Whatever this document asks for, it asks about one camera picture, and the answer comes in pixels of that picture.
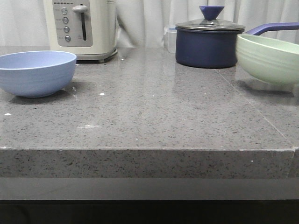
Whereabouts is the blue bowl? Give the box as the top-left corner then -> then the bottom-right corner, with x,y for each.
0,50 -> 77,98

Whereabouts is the green bowl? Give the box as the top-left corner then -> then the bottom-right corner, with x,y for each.
236,34 -> 299,85

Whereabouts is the clear plastic container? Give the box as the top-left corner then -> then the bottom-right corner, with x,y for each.
164,25 -> 177,54

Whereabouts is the blue saucepan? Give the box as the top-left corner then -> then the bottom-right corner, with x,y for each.
175,23 -> 245,69

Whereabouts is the white curtain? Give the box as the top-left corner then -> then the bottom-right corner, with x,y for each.
0,0 -> 299,48

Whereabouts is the cream toaster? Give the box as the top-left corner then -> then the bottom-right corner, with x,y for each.
43,0 -> 117,63

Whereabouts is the glass pot lid blue knob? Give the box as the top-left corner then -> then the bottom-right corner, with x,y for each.
175,6 -> 245,31

